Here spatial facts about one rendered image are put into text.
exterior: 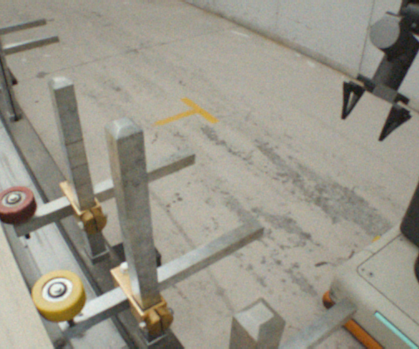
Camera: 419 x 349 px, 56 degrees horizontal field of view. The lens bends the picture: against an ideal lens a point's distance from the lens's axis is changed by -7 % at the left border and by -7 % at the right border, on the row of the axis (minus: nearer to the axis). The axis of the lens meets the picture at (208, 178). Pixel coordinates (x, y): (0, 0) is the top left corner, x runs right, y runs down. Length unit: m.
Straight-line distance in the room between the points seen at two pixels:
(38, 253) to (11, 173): 0.39
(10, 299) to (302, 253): 1.46
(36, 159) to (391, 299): 1.23
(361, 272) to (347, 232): 0.56
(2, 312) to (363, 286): 1.18
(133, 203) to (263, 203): 1.63
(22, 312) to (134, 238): 0.21
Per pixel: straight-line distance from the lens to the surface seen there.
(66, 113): 0.73
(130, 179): 0.51
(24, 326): 0.66
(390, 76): 0.85
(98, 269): 0.95
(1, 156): 1.52
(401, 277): 1.60
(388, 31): 0.80
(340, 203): 2.23
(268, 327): 0.38
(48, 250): 1.13
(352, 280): 1.53
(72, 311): 0.66
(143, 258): 0.62
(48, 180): 1.21
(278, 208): 2.12
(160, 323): 0.72
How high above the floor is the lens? 1.43
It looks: 39 degrees down
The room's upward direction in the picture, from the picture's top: 1 degrees clockwise
